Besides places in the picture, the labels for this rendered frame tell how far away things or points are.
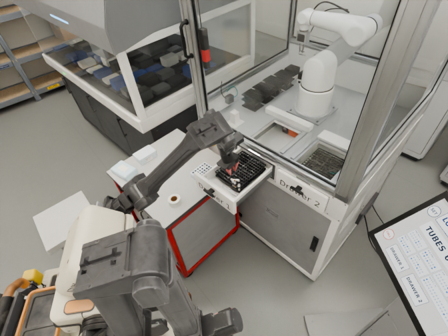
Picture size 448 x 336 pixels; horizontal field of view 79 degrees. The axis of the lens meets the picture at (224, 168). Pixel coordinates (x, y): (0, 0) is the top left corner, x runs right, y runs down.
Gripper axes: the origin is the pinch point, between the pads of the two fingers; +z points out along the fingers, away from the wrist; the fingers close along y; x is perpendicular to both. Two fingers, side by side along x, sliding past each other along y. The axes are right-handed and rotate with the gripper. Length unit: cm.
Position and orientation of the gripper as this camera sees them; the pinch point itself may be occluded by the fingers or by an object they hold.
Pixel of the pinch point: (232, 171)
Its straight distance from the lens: 137.8
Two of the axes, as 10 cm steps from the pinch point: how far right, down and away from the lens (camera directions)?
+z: 2.4, 6.5, 7.2
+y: 7.2, -6.2, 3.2
